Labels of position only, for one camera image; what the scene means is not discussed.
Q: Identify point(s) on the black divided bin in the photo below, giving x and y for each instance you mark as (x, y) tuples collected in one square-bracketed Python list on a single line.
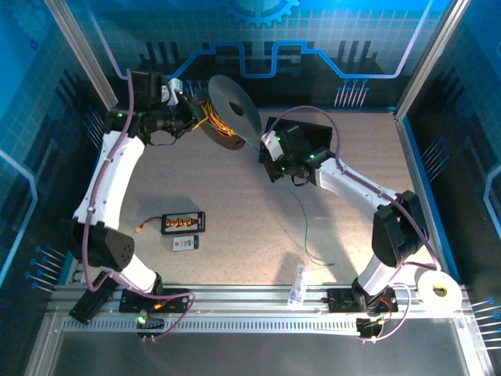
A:
[(313, 133)]

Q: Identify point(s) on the white tape roll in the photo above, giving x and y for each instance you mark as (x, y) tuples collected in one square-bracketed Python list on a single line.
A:
[(454, 299)]

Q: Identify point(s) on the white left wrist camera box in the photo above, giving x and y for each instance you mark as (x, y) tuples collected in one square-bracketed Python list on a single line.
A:
[(174, 92)]

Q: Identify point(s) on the red lead yellow connector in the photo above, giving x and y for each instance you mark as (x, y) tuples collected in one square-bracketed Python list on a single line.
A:
[(138, 231)]

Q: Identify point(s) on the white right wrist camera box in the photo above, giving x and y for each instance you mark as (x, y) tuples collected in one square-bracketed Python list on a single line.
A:
[(272, 145)]

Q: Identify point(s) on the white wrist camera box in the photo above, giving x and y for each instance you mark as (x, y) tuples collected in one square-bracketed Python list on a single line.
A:
[(272, 145), (174, 92)]

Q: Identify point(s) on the black connector box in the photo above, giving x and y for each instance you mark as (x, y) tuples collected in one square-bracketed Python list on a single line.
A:
[(368, 328), (152, 323)]

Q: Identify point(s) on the small white black card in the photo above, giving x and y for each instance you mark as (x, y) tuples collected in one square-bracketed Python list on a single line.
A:
[(186, 243)]

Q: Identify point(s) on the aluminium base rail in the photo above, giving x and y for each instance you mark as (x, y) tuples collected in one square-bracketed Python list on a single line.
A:
[(235, 293)]

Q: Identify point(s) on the grey metal base plate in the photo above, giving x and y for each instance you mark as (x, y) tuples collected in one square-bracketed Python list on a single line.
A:
[(254, 352)]

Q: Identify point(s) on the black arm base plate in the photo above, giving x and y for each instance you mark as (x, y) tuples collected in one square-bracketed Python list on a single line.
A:
[(340, 301), (176, 299)]

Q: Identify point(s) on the clear plastic bag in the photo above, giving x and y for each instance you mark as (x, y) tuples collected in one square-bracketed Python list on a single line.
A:
[(298, 286)]

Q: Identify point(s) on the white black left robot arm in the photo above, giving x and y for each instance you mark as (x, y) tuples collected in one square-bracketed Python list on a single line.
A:
[(109, 176)]

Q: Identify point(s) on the black charging board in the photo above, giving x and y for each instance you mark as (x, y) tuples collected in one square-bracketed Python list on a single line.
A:
[(184, 223)]

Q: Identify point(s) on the aluminium frame post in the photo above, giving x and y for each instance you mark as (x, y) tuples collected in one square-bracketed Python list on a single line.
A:
[(429, 58), (87, 58)]

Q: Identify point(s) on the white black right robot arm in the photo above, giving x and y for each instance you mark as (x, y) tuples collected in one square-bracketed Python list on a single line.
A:
[(352, 184)]

